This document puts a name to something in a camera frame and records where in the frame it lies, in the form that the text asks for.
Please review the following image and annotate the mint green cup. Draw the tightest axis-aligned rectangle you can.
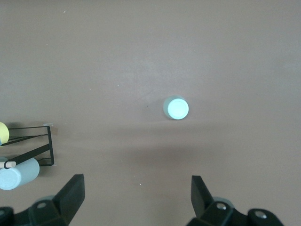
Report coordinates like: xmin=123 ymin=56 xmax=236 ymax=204
xmin=163 ymin=94 xmax=190 ymax=121

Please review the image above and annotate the pale grey-blue cup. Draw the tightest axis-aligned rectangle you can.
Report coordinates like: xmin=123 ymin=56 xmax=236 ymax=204
xmin=0 ymin=157 xmax=40 ymax=191

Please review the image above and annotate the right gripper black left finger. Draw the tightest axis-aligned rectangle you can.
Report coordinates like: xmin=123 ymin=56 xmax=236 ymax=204
xmin=28 ymin=174 xmax=85 ymax=226

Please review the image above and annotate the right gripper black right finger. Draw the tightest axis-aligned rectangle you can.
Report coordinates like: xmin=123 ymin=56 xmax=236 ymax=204
xmin=188 ymin=175 xmax=236 ymax=226

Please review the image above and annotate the yellow cup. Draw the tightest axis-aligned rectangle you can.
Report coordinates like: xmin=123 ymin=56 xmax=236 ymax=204
xmin=0 ymin=121 xmax=10 ymax=145

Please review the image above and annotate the black wire cup rack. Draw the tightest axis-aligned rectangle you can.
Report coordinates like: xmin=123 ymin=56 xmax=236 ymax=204
xmin=0 ymin=125 xmax=55 ymax=167

